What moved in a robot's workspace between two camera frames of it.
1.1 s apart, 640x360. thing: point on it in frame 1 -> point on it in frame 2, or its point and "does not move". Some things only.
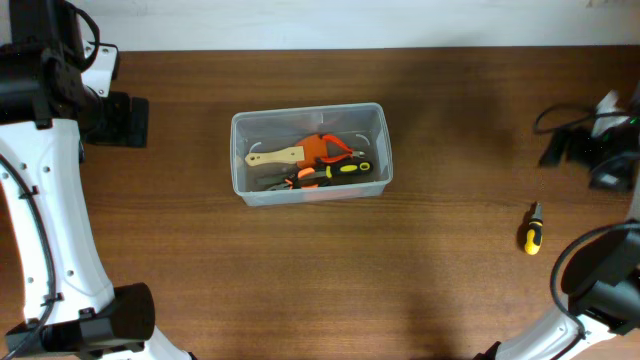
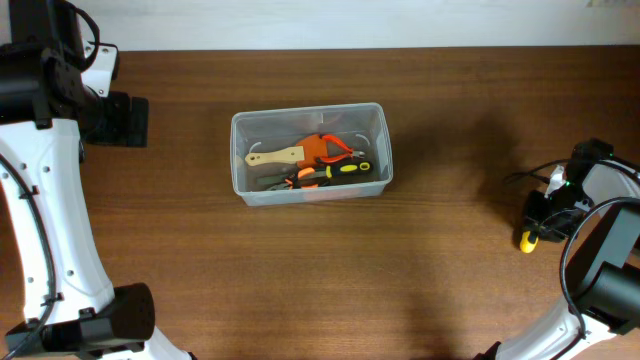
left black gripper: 126,121 does not move
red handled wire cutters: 352,153 does not move
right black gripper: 573,148 -> 536,220
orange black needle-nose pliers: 307,178 does not move
